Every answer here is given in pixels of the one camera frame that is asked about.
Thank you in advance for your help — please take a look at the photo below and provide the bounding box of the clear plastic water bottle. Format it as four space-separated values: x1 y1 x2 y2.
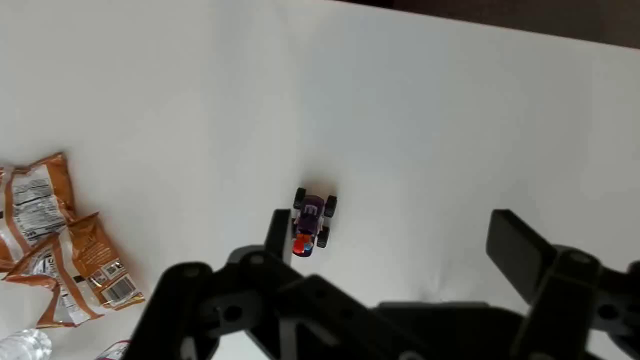
0 329 54 360

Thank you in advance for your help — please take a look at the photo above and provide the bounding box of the orange snack bag lower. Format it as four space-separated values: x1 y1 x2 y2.
5 214 145 329

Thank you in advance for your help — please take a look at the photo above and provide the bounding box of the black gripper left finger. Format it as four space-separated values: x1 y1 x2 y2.
125 210 364 360

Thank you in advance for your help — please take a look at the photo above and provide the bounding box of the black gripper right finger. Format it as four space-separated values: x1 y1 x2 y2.
487 210 640 360

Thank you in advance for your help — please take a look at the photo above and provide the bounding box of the small orange block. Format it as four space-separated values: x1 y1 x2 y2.
292 234 315 259

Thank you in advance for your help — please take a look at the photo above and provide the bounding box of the purple toy monster truck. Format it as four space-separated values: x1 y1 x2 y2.
292 189 339 249

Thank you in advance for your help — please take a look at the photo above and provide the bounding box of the orange snack bag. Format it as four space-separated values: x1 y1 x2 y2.
5 214 145 329
0 152 77 272

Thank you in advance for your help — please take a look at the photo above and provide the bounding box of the orange snack bag upper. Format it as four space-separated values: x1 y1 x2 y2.
0 152 77 272

